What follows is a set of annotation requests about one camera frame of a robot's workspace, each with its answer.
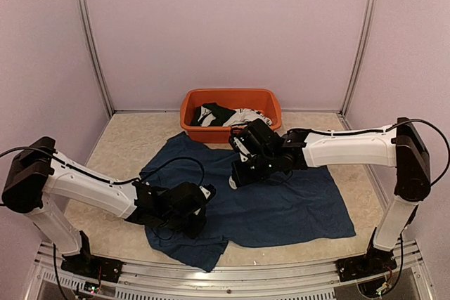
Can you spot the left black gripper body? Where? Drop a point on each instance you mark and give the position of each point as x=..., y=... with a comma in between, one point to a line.
x=192, y=232

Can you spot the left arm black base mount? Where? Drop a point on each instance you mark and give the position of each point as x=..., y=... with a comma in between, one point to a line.
x=96, y=267

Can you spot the left aluminium corner post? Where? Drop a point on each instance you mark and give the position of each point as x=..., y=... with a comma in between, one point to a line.
x=94, y=57

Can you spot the dark blue t-shirt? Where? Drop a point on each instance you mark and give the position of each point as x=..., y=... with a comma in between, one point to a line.
x=278, y=212

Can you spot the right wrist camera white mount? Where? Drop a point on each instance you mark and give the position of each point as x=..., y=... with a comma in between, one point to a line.
x=238, y=146

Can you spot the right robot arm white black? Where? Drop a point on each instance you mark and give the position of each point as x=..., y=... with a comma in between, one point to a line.
x=263, y=152

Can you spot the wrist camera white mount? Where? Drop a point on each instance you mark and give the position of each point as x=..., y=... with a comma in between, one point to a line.
x=238, y=146
x=208, y=191

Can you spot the black and white garment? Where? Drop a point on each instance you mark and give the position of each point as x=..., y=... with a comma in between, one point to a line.
x=211, y=114

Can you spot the orange plastic tub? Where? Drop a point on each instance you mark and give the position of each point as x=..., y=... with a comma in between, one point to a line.
x=262, y=100

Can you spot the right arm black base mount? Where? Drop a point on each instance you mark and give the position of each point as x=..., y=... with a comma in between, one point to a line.
x=358, y=267

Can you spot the aluminium corner post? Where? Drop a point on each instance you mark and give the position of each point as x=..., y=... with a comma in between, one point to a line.
x=364, y=36
x=94, y=57

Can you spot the right aluminium corner post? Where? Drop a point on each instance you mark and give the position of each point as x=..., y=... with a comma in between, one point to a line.
x=364, y=36

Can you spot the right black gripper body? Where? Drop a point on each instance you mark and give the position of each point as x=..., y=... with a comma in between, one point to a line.
x=263, y=168

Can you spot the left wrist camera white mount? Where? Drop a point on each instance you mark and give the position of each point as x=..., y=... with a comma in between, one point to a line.
x=208, y=191

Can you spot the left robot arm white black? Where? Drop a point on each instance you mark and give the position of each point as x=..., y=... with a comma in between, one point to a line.
x=39, y=171

